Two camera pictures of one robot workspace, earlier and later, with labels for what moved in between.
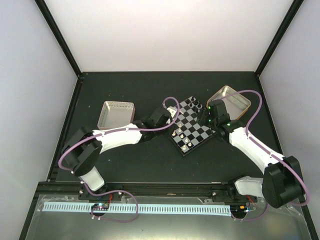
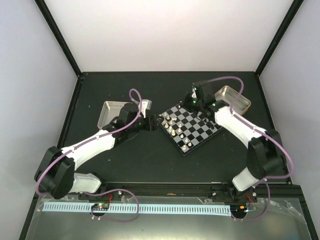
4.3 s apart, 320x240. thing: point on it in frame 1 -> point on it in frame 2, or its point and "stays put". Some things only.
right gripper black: (202, 119) -> (184, 103)
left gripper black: (169, 132) -> (152, 119)
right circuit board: (238, 209) stays put
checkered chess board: (188, 134) stays put
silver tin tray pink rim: (114, 114) stays put
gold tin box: (237, 104) stays put
